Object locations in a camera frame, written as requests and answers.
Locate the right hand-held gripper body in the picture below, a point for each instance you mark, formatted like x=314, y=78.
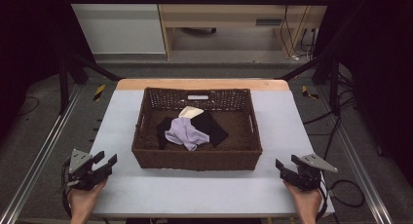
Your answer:
x=308, y=175

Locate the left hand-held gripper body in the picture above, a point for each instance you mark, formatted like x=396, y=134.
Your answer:
x=79, y=162

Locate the person's right hand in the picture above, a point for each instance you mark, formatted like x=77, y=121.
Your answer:
x=305, y=201

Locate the person's left hand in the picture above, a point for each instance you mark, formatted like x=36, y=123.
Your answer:
x=82, y=199

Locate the yellow black floor tape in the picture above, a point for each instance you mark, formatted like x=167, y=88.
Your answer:
x=307, y=92
x=99, y=92

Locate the black metal stand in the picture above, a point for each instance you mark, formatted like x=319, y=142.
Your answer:
x=334, y=84
x=63, y=87

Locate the lilac cloth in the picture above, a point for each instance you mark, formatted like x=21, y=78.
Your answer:
x=185, y=133

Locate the black cloth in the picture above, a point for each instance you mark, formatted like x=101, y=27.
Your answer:
x=211, y=126

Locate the brown woven basket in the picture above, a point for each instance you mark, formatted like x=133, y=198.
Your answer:
x=195, y=161

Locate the pale grey table mat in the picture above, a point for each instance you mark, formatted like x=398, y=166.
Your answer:
x=195, y=191

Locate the cream cloth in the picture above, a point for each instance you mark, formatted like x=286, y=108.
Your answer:
x=190, y=112

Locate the white cabinet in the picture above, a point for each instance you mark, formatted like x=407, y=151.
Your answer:
x=123, y=29

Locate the black curtain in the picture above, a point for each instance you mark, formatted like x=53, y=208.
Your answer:
x=29, y=39
x=380, y=55

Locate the light wooden desk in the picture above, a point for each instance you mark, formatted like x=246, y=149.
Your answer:
x=227, y=18

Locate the aluminium floor rail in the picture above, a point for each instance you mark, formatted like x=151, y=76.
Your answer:
x=42, y=152
x=357, y=165

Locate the black horizontal frame bar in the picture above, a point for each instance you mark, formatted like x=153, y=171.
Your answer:
x=195, y=0

